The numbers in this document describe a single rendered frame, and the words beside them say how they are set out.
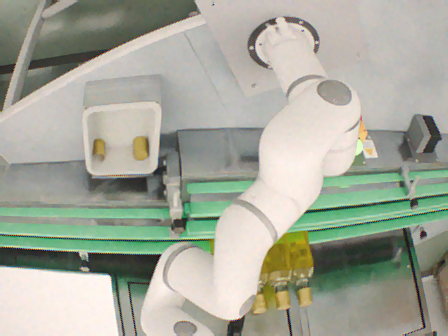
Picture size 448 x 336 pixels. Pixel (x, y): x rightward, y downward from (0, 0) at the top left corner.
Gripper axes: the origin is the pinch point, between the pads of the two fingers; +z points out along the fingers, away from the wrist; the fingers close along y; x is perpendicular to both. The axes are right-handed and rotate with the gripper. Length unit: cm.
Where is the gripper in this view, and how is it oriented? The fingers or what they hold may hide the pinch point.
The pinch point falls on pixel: (235, 322)
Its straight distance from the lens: 114.5
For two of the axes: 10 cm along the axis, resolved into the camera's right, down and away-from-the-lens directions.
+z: 1.2, -7.8, 6.1
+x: -9.9, -1.6, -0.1
